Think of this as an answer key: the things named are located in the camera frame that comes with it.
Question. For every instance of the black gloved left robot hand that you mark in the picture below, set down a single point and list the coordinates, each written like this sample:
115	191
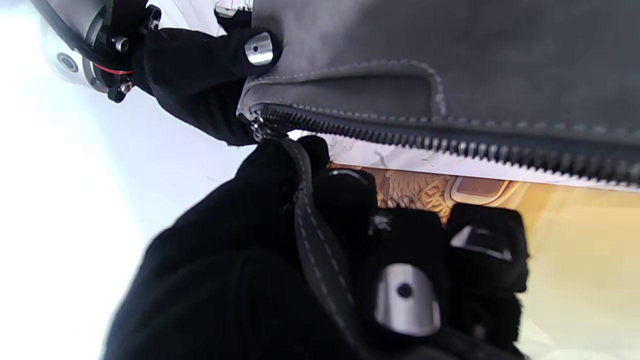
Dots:
225	280

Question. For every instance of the grey felt zip pouch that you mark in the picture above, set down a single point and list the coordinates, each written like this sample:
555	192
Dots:
450	75

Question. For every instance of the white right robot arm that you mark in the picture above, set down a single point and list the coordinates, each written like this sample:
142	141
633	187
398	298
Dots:
85	40

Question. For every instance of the cream knitted cushion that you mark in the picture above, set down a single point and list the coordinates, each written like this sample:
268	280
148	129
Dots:
415	192

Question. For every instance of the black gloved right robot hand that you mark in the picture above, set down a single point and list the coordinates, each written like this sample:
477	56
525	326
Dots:
200	80

